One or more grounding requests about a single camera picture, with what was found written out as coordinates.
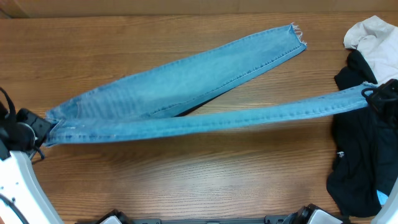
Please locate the light blue denim jeans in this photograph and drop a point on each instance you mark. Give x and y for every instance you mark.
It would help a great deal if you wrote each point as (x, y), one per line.
(152, 104)

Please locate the white beige garment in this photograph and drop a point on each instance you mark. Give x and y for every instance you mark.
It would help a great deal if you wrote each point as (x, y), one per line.
(376, 40)

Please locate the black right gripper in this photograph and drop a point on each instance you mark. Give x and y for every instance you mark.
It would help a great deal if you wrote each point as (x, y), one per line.
(375, 98)

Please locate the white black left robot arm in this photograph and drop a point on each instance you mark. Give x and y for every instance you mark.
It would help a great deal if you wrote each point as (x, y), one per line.
(22, 198)

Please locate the brown cardboard back panel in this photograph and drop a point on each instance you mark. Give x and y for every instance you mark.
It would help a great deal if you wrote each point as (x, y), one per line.
(84, 8)

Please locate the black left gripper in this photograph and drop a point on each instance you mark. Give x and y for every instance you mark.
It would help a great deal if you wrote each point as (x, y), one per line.
(41, 127)

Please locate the light blue cloth piece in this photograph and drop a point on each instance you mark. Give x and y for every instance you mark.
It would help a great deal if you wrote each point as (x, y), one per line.
(382, 197)

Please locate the black garment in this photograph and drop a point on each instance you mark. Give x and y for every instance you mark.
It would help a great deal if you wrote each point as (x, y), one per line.
(357, 155)

